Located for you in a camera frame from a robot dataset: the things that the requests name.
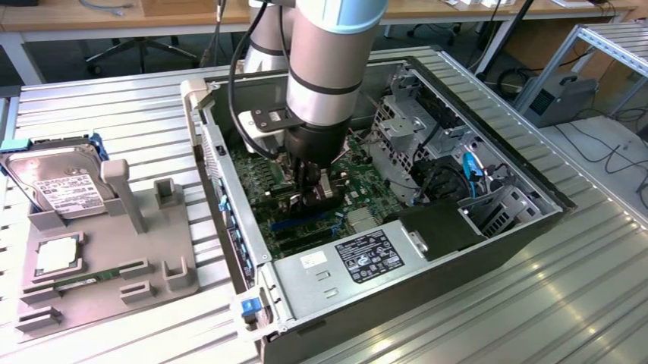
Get black wire bundle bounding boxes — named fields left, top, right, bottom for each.
left=408, top=157, right=490, bottom=208

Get silver finned heatsink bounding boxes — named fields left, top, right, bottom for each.
left=346, top=211, right=383, bottom=233

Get green RAM stick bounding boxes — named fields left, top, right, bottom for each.
left=22, top=265, right=125, bottom=295

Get grey plastic parts rack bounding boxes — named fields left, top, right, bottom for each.
left=12, top=158, right=201, bottom=344

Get wooden desk white legs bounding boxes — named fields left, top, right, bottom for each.
left=383, top=0, right=638, bottom=75
left=0, top=0, right=253, bottom=86

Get grey machine box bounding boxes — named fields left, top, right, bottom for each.
left=525, top=71, right=598, bottom=128

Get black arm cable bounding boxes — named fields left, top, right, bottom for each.
left=201, top=0, right=284, bottom=157

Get black office chair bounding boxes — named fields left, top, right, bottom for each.
left=403, top=22, right=462, bottom=47

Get silver CPU chip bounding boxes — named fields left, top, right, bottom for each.
left=33, top=238, right=85, bottom=276

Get office chair star base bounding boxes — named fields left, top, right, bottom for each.
left=82, top=36, right=199, bottom=75

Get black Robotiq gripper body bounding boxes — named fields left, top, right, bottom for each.
left=286, top=120, right=351, bottom=170

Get silver power supply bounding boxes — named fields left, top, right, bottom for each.
left=261, top=221, right=431, bottom=322

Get aluminium frame slat table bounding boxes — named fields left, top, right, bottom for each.
left=513, top=20, right=648, bottom=115

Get coiled black cable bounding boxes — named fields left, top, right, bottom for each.
left=495, top=67, right=530, bottom=96

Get blue expansion slot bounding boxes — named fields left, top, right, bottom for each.
left=270, top=218, right=306, bottom=232

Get green motherboard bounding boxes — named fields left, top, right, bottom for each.
left=229, top=127, right=406, bottom=262

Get silver drive cage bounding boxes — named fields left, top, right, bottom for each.
left=367, top=94, right=457, bottom=206

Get open black PC case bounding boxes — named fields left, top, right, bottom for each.
left=180, top=55, right=578, bottom=364

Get blue wire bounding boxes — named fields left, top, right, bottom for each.
left=461, top=151, right=482, bottom=198

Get light blue network cable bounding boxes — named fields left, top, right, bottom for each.
left=77, top=0, right=136, bottom=17

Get blue disk carrier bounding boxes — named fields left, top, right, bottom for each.
left=0, top=128, right=111, bottom=179

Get long black expansion slot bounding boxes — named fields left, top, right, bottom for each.
left=279, top=237, right=336, bottom=256
left=276, top=229, right=332, bottom=248

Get Nvidia graphics card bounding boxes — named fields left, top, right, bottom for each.
left=286, top=177, right=340, bottom=223

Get silver hard disk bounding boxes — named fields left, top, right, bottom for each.
left=2, top=146, right=111, bottom=221

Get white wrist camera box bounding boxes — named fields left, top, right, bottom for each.
left=236, top=108, right=304, bottom=155

